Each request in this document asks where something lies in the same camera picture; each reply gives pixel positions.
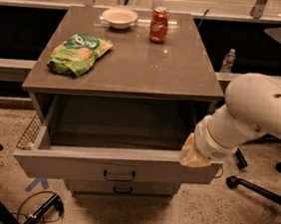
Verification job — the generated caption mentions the grey top drawer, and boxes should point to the grey top drawer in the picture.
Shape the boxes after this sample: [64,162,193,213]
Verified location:
[15,96,221,185]

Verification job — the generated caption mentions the grey drawer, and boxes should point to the grey drawer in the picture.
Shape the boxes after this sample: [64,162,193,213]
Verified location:
[15,96,221,185]
[64,179,180,196]

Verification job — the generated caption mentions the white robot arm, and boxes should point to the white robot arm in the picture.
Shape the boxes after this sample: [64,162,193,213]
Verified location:
[179,73,281,168]

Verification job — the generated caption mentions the grey drawer cabinet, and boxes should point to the grey drawer cabinet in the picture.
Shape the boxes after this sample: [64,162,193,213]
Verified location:
[10,0,233,212]

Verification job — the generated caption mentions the grey bottom drawer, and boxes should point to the grey bottom drawer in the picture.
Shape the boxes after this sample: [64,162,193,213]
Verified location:
[64,179,180,196]

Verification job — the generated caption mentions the black office chair base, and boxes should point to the black office chair base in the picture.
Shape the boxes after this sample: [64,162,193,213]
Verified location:
[223,137,281,211]

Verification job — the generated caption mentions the clear water bottle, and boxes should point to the clear water bottle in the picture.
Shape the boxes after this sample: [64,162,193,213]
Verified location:
[220,49,236,74]

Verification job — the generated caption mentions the red soda can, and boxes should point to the red soda can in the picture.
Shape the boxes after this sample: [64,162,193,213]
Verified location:
[149,7,169,43]

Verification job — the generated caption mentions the blue tape cross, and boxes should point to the blue tape cross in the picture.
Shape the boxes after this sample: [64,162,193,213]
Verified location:
[25,178,49,192]

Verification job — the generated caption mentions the green chip bag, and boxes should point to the green chip bag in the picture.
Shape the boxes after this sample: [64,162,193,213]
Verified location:
[47,33,114,77]

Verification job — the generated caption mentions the white bowl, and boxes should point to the white bowl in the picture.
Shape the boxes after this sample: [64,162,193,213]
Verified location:
[103,7,138,30]

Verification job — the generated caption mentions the wire mesh basket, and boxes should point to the wire mesh basket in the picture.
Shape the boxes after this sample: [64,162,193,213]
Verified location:
[17,115,42,150]

